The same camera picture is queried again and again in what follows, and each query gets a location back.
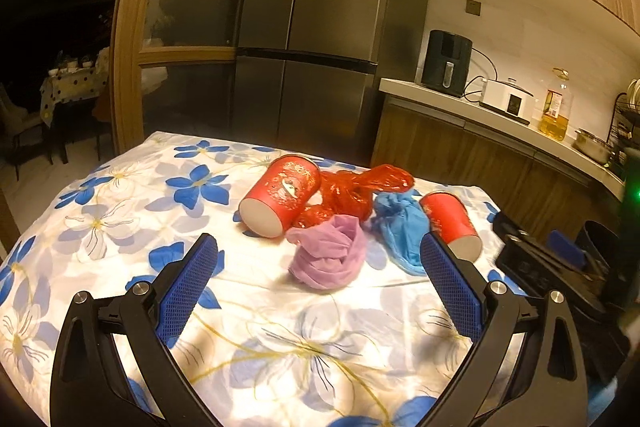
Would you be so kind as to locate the dark chair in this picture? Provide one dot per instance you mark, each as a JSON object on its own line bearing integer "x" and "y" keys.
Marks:
{"x": 25, "y": 122}

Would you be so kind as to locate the grey steel refrigerator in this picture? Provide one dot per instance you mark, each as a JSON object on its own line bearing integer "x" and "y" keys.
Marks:
{"x": 320, "y": 32}

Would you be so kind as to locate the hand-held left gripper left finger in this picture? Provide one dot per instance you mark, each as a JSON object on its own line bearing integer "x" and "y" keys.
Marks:
{"x": 192, "y": 292}

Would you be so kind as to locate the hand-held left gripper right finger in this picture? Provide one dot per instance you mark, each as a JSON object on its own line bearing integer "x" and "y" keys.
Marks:
{"x": 450, "y": 287}

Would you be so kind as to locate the cooking oil bottle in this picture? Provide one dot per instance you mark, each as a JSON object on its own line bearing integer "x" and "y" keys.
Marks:
{"x": 555, "y": 122}

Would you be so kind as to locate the red plastic bag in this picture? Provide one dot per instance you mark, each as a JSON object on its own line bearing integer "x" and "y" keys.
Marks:
{"x": 350, "y": 197}

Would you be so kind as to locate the white plate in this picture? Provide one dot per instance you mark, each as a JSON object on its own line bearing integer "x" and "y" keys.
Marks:
{"x": 635, "y": 92}

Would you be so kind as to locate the table with dotted cloth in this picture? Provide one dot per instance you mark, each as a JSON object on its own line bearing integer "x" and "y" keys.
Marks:
{"x": 70, "y": 87}

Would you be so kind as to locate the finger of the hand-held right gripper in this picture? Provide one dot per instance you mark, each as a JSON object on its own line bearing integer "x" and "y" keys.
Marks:
{"x": 525, "y": 252}
{"x": 567, "y": 249}

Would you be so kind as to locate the red paper cup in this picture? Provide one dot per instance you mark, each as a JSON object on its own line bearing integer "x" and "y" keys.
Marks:
{"x": 285, "y": 192}
{"x": 447, "y": 217}

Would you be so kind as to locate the wooden lower kitchen cabinet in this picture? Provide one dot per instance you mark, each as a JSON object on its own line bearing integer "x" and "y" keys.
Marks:
{"x": 450, "y": 142}

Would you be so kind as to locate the black dish rack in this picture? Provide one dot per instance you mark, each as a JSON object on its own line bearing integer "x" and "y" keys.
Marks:
{"x": 622, "y": 127}

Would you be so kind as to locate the white electric cooker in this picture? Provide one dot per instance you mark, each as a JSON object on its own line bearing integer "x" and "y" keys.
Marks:
{"x": 505, "y": 99}

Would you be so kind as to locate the steel bowl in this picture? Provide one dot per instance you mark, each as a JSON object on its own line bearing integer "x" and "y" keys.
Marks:
{"x": 592, "y": 147}

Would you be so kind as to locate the pink plastic bag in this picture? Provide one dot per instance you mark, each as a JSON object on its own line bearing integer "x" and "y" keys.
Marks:
{"x": 325, "y": 257}

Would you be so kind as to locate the black trash bin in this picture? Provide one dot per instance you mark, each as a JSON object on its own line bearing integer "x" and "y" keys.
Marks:
{"x": 600, "y": 232}

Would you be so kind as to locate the wooden glass door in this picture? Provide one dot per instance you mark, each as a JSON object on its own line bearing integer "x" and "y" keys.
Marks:
{"x": 130, "y": 32}

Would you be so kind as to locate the dark wall socket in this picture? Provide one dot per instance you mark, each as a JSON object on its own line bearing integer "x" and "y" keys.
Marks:
{"x": 473, "y": 7}

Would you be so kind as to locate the blue floral cloth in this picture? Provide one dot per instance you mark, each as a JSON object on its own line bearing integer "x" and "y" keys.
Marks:
{"x": 250, "y": 332}

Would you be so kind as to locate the black air fryer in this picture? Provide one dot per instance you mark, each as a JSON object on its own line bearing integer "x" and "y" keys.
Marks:
{"x": 445, "y": 57}

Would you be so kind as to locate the blue plastic shoe cover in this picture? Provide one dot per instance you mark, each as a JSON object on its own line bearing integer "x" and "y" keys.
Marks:
{"x": 400, "y": 227}

